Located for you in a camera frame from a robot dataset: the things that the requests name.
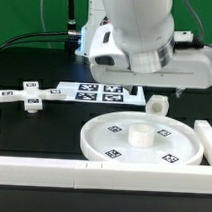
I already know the white fence bar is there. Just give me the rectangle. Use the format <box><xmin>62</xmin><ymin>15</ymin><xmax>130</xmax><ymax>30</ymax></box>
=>
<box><xmin>0</xmin><ymin>156</ymin><xmax>212</xmax><ymax>194</ymax></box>
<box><xmin>194</xmin><ymin>120</ymin><xmax>212</xmax><ymax>166</ymax></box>

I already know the white marker tag sheet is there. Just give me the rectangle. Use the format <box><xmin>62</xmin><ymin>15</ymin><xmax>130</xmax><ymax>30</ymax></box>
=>
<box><xmin>57</xmin><ymin>82</ymin><xmax>146</xmax><ymax>106</ymax></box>

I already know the white cross-shaped table base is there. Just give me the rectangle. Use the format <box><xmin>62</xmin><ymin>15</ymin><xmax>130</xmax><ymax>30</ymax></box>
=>
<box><xmin>0</xmin><ymin>81</ymin><xmax>66</xmax><ymax>113</ymax></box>

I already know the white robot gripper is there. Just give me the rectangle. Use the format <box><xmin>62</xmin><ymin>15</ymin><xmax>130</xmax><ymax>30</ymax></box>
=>
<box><xmin>91</xmin><ymin>46</ymin><xmax>212</xmax><ymax>98</ymax></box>

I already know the white right fence bar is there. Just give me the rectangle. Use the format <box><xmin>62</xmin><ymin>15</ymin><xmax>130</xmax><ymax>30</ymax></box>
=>
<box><xmin>194</xmin><ymin>120</ymin><xmax>212</xmax><ymax>166</ymax></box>

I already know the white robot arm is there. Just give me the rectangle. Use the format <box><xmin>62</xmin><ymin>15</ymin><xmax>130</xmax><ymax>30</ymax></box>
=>
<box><xmin>76</xmin><ymin>0</ymin><xmax>212</xmax><ymax>92</ymax></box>

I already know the white front fence bar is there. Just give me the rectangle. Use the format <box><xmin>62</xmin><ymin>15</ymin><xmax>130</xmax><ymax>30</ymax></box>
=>
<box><xmin>0</xmin><ymin>156</ymin><xmax>212</xmax><ymax>194</ymax></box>

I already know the white round table top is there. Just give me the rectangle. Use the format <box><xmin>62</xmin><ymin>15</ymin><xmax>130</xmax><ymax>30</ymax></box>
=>
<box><xmin>80</xmin><ymin>111</ymin><xmax>204</xmax><ymax>165</ymax></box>

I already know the black cable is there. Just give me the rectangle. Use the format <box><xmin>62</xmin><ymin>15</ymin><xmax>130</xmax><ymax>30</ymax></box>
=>
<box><xmin>0</xmin><ymin>26</ymin><xmax>81</xmax><ymax>57</ymax></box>

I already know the thin white cable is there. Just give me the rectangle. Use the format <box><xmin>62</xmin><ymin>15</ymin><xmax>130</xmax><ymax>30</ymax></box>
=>
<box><xmin>37</xmin><ymin>0</ymin><xmax>55</xmax><ymax>50</ymax></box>

